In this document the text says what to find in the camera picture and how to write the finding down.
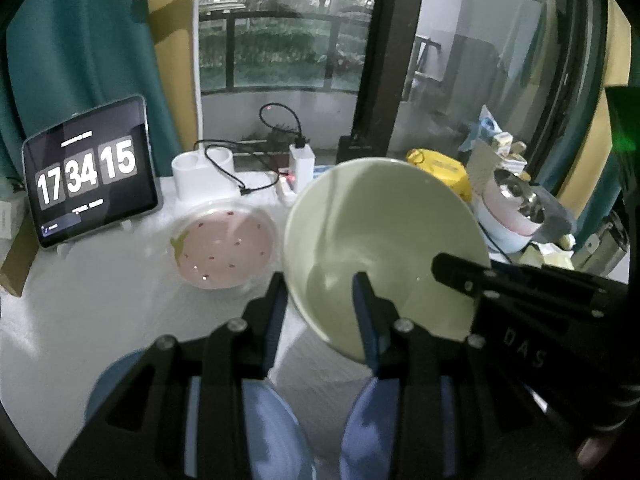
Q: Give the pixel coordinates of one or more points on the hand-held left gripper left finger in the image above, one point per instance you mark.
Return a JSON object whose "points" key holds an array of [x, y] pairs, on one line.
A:
{"points": [[274, 330]]}

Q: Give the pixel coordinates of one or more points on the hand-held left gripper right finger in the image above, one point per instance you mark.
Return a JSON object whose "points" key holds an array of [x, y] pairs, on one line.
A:
{"points": [[364, 330]]}

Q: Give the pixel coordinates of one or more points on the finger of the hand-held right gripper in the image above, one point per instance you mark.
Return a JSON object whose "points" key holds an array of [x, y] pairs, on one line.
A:
{"points": [[465, 280]]}

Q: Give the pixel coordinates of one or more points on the large blue bowl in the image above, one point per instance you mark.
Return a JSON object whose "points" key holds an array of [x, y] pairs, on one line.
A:
{"points": [[365, 430]]}

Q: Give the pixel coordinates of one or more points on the pink strawberry bowl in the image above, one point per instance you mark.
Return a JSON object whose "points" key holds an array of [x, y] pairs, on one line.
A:
{"points": [[220, 240]]}

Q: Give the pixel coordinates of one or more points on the blue plate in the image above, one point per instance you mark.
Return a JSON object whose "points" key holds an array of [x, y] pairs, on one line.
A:
{"points": [[280, 435]]}

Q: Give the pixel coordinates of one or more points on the cream bowl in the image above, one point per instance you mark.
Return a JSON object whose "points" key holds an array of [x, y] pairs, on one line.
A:
{"points": [[375, 210]]}

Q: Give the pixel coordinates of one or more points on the person's right hand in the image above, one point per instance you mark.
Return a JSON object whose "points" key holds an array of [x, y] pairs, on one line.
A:
{"points": [[605, 452]]}

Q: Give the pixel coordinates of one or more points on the light blue bowl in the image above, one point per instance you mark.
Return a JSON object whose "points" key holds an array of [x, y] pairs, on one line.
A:
{"points": [[505, 243]]}

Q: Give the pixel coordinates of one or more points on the grey cloth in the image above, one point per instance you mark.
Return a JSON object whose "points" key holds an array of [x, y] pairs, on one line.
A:
{"points": [[557, 215]]}

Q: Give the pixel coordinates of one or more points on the white basket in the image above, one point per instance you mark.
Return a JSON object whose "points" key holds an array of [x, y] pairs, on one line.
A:
{"points": [[487, 165]]}

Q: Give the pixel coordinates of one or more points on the steel thermos bottle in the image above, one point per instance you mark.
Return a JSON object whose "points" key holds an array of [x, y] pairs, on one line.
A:
{"points": [[600, 250]]}

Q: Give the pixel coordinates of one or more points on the white power strip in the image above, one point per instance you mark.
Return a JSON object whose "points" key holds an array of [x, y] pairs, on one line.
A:
{"points": [[287, 192]]}

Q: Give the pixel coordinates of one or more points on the pale yellow packet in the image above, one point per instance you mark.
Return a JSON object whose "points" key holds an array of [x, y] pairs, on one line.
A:
{"points": [[502, 141]]}

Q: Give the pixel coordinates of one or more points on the blue packet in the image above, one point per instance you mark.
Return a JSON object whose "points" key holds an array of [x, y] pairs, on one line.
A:
{"points": [[482, 132]]}

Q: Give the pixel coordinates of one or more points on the white charger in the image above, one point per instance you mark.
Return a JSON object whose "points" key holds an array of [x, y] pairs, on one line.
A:
{"points": [[301, 170]]}

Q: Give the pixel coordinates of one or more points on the black charger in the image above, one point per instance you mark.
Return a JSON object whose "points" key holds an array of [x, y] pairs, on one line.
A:
{"points": [[350, 152]]}

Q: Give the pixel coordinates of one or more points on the white tablecloth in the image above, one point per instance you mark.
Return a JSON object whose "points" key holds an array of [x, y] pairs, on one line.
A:
{"points": [[100, 300]]}

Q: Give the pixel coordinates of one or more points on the white tablet stand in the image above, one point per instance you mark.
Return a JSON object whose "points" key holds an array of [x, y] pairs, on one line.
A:
{"points": [[64, 248]]}

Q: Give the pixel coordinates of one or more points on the tablet with clock display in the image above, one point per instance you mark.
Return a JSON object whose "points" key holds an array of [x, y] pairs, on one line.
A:
{"points": [[85, 170]]}

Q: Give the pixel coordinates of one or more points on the brown cardboard box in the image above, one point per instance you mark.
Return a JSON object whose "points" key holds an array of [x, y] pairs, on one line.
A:
{"points": [[20, 265]]}

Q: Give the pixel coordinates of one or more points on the black balcony railing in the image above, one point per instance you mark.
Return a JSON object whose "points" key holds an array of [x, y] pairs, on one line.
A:
{"points": [[280, 15]]}

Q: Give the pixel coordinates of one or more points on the teal curtain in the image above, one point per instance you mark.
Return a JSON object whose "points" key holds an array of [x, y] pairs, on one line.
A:
{"points": [[75, 50]]}

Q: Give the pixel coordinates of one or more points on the black window frame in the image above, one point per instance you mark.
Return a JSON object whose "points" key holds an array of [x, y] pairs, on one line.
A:
{"points": [[385, 35]]}

